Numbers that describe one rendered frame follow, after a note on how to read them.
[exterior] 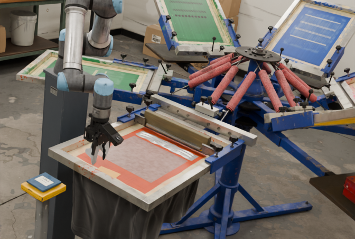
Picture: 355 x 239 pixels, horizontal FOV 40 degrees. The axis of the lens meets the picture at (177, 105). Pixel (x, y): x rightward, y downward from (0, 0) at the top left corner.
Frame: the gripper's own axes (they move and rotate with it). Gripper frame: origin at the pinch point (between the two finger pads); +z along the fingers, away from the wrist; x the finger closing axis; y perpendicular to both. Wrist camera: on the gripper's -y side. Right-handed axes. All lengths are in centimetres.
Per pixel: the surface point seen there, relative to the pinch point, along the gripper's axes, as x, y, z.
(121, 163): -18.7, 2.4, 9.6
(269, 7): -471, 135, 0
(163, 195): -8.0, -29.1, 6.6
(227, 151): -61, -29, 4
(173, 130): -57, 1, 3
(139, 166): -23.2, -4.4, 9.6
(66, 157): 1.0, 18.1, 6.1
